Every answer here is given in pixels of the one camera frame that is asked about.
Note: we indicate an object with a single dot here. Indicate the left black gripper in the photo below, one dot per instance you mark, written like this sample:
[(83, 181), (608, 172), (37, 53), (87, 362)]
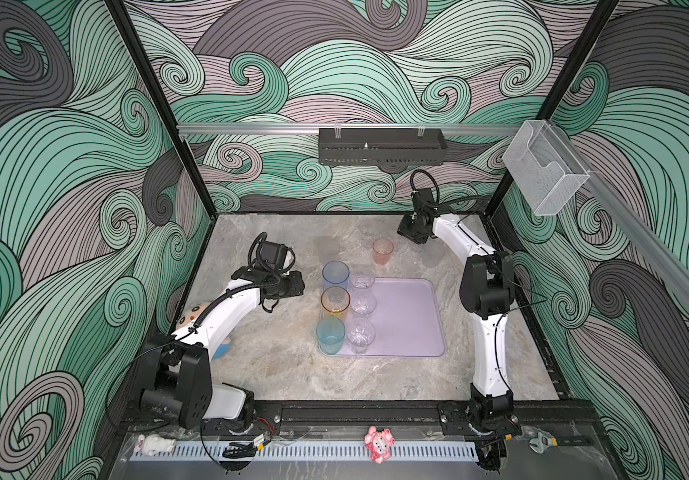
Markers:
[(296, 284)]

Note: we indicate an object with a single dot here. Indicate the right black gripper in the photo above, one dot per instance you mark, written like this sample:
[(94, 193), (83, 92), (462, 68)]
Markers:
[(402, 229)]

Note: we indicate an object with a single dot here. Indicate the blue translucent cup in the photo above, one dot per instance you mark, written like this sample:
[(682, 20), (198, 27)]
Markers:
[(335, 274)]

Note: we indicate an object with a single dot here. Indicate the yellow translucent cup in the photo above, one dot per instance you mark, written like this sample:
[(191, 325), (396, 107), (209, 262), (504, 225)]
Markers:
[(335, 302)]

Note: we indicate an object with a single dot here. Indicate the teal translucent cup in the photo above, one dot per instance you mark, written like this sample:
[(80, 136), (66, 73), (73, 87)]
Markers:
[(331, 334)]

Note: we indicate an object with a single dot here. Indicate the clear glass cup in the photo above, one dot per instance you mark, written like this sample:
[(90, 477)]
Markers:
[(362, 301), (361, 280), (432, 253), (360, 335)]

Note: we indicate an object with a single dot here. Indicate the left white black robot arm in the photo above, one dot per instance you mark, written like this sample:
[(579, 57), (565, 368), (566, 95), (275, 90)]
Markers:
[(174, 377)]

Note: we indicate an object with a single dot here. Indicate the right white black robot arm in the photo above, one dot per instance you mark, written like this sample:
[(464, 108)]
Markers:
[(486, 291)]

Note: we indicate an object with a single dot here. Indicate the lilac plastic tray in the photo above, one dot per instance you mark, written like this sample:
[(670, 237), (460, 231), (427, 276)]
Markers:
[(406, 320)]

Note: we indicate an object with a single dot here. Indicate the pink translucent cup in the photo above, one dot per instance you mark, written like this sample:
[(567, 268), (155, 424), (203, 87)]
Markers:
[(382, 250)]

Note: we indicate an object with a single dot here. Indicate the frosted clear cup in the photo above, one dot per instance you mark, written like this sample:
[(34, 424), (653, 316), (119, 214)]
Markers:
[(328, 249)]

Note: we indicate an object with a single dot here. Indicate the bear plush toy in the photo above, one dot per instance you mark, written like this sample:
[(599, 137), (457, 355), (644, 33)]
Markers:
[(190, 315)]

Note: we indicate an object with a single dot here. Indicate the pink flower toy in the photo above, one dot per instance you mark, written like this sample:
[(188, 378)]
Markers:
[(379, 444)]

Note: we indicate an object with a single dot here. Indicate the white plush toy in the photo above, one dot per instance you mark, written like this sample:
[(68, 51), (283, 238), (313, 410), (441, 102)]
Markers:
[(152, 445)]

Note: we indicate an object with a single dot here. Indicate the silver adjustable wrench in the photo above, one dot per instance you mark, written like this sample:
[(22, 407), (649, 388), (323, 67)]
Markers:
[(541, 442)]

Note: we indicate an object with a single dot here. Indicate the black wall-mounted rack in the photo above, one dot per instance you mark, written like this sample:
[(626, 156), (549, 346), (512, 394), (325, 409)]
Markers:
[(341, 146)]

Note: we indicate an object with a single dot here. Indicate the clear acrylic wall box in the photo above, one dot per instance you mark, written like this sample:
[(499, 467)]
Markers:
[(545, 166)]

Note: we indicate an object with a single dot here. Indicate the white slotted cable duct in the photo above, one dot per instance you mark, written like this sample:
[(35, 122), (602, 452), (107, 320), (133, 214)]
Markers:
[(318, 451)]

